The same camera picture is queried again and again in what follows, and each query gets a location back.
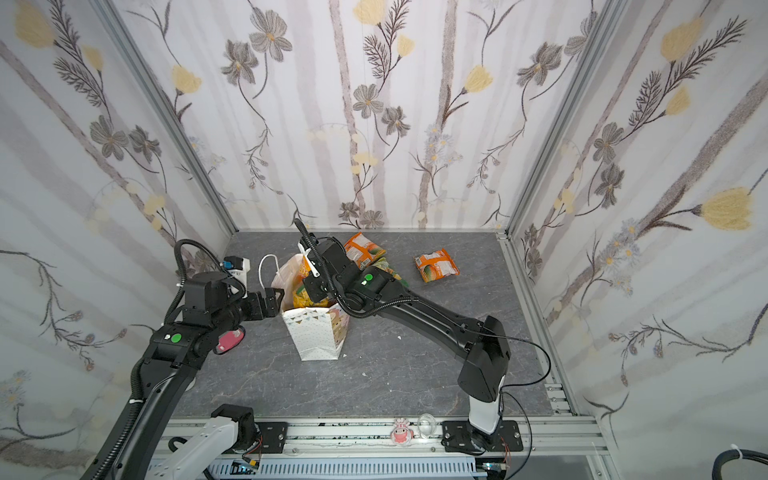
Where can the orange mango snack packet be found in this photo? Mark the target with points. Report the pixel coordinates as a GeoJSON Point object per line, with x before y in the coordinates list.
{"type": "Point", "coordinates": [362, 251]}

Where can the yellow mango snack bag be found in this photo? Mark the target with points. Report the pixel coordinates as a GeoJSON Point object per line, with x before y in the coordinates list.
{"type": "Point", "coordinates": [301, 297]}

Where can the pink eraser block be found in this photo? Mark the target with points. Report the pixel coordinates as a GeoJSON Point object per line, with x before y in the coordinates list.
{"type": "Point", "coordinates": [229, 341]}

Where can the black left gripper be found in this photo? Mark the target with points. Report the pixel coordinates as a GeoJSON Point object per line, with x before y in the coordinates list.
{"type": "Point", "coordinates": [259, 312]}

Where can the clear glass ornament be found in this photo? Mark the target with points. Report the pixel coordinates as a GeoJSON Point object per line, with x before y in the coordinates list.
{"type": "Point", "coordinates": [426, 425]}

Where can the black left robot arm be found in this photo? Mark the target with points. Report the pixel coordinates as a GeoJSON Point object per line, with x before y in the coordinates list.
{"type": "Point", "coordinates": [209, 303]}

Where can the white vented cable duct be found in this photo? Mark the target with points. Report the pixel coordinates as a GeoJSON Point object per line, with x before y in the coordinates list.
{"type": "Point", "coordinates": [349, 468]}

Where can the green yellow candy packet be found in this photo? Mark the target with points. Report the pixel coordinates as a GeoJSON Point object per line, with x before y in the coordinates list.
{"type": "Point", "coordinates": [383, 264]}

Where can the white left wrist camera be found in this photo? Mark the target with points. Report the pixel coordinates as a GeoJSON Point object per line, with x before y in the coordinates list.
{"type": "Point", "coordinates": [238, 267]}

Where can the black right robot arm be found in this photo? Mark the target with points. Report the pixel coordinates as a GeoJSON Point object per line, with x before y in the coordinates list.
{"type": "Point", "coordinates": [482, 345]}

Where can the white cartoon paper bag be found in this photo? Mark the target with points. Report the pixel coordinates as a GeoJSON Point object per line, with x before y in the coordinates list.
{"type": "Point", "coordinates": [318, 334]}

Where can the orange white snack packet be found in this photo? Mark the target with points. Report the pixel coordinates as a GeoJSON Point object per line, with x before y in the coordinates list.
{"type": "Point", "coordinates": [436, 265]}

